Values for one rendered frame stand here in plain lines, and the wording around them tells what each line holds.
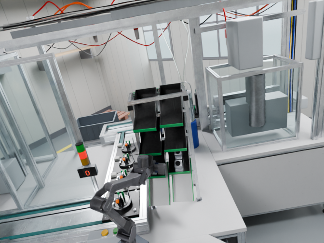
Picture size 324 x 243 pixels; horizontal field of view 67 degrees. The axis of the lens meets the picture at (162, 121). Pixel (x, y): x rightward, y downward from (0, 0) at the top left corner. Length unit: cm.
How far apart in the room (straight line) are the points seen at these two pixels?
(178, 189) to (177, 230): 24
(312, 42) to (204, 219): 150
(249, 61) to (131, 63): 372
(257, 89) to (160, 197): 116
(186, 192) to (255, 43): 126
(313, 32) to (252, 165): 114
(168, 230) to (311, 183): 156
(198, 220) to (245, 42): 136
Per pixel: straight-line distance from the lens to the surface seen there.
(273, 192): 262
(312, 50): 224
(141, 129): 136
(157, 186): 166
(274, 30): 449
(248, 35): 212
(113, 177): 205
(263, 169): 242
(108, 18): 236
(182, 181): 165
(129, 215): 168
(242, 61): 213
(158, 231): 169
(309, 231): 290
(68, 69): 593
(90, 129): 358
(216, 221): 169
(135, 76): 561
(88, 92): 621
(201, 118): 266
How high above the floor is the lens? 209
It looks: 24 degrees down
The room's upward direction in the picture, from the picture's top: 10 degrees counter-clockwise
